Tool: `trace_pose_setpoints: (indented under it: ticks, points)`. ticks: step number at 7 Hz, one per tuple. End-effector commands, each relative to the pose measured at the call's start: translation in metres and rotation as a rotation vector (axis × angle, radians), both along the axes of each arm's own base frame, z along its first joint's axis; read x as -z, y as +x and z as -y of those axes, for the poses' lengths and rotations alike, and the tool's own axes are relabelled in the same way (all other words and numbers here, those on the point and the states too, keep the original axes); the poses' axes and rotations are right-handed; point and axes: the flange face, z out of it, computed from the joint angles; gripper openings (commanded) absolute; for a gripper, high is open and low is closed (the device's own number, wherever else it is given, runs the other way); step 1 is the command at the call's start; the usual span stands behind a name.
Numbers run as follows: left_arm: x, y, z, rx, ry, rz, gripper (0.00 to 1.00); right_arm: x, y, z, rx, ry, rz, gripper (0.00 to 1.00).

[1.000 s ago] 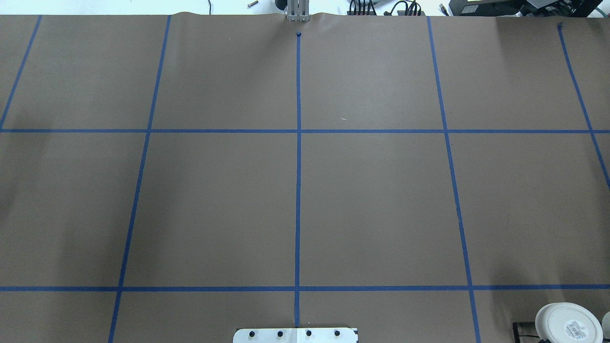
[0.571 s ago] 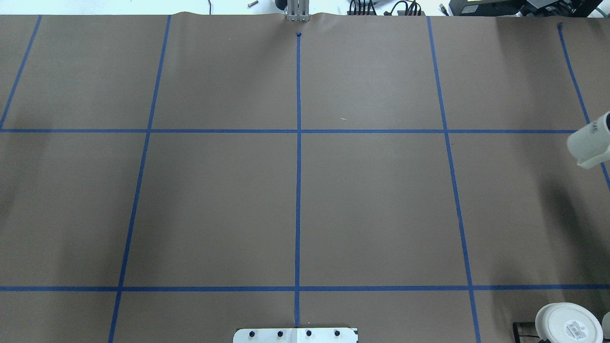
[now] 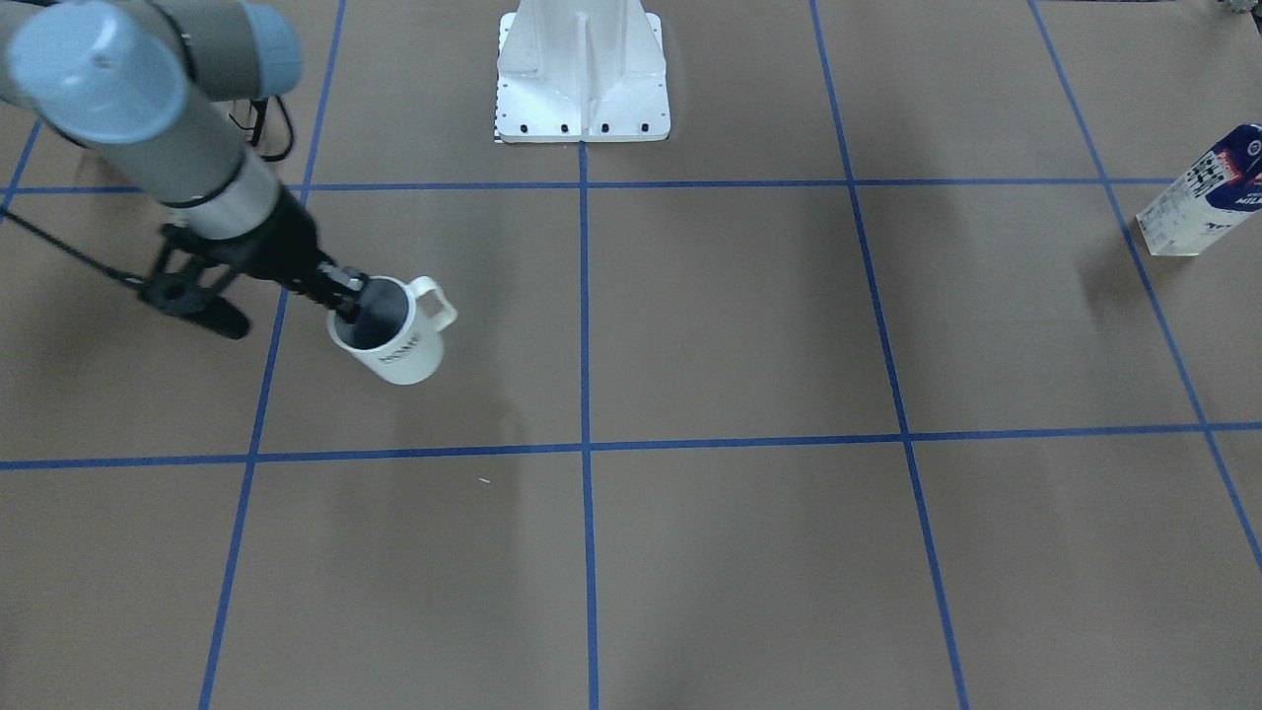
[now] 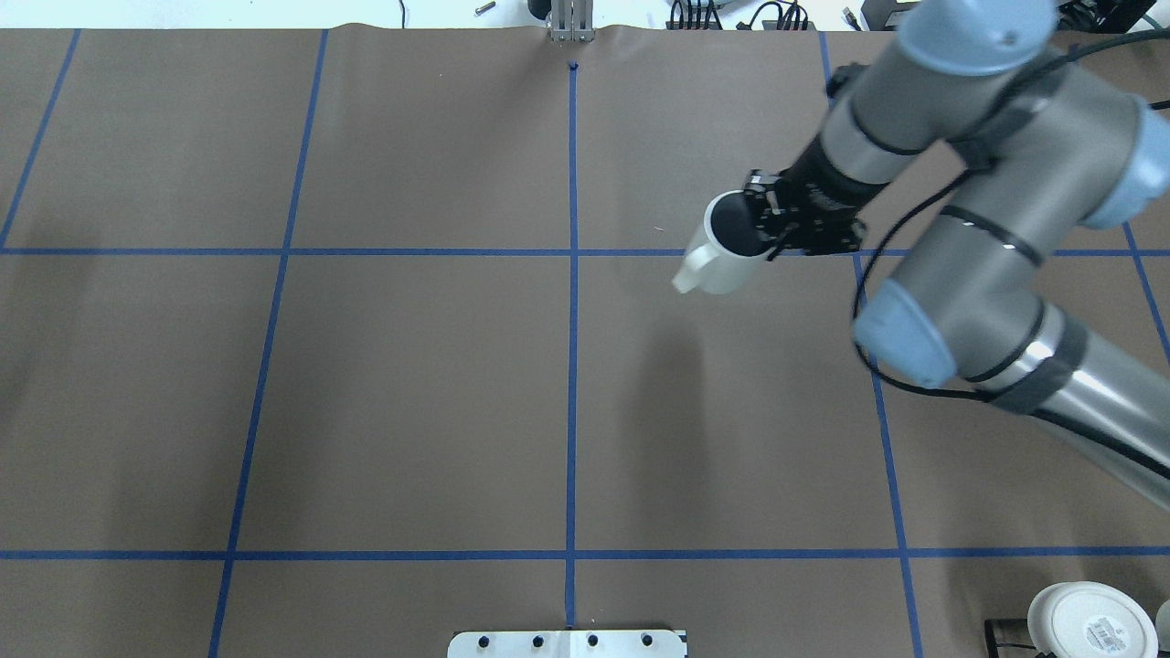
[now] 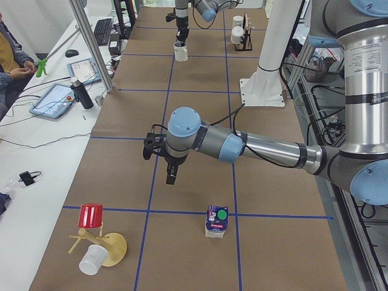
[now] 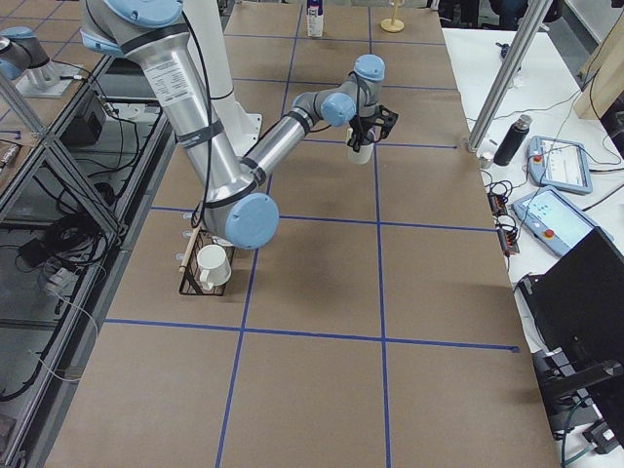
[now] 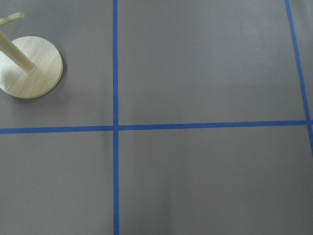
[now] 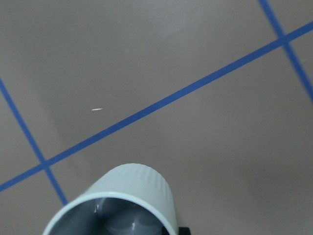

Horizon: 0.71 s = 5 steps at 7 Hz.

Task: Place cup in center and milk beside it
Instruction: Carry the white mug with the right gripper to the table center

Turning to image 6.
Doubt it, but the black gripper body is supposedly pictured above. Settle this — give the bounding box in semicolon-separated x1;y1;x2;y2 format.
354;105;399;145

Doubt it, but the white paper cup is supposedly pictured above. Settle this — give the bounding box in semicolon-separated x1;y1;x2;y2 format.
347;138;374;165

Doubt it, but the milk carton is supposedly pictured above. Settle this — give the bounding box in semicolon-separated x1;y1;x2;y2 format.
306;0;324;38

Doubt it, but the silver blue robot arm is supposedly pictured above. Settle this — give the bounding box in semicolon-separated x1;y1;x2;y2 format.
81;1;399;250

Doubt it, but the wooden round-base stand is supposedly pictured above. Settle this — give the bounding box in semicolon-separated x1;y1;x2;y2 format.
380;0;405;33

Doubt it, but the black water bottle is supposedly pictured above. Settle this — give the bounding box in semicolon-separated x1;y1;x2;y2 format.
493;114;532;167

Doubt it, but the upper teach pendant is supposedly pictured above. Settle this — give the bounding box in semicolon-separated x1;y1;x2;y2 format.
527;136;593;195

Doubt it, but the teach pendant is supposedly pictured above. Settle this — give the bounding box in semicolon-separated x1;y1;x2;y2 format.
512;186;598;256
527;136;593;195

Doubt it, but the white mug in rack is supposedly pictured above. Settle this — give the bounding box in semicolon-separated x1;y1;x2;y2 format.
196;245;231;291

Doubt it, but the lower teach pendant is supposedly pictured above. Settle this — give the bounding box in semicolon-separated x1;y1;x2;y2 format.
512;186;598;256

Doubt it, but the black laptop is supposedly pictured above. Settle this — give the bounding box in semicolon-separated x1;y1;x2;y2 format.
519;227;623;433

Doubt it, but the black power box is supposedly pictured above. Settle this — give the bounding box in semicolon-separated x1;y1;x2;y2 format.
60;92;105;146

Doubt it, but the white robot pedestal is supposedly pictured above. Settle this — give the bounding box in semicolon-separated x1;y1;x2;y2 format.
183;0;262;157

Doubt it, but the wooden rack handle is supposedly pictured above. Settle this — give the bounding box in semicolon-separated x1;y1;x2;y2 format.
178;226;201;273

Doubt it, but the aluminium frame post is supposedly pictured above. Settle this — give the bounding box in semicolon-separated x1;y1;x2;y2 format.
466;0;553;153

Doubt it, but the black wire rack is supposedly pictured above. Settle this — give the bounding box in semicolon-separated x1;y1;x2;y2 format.
177;228;235;296

